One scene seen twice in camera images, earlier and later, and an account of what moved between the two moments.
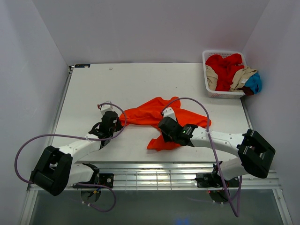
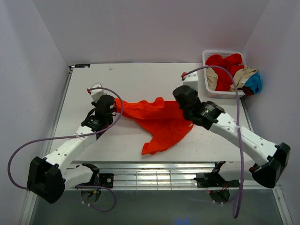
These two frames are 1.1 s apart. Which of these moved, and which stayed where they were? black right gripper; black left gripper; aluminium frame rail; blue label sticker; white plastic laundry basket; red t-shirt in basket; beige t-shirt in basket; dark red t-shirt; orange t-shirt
Moved: black left gripper; black right gripper; orange t-shirt
Stayed: beige t-shirt in basket; red t-shirt in basket; dark red t-shirt; aluminium frame rail; white plastic laundry basket; blue label sticker
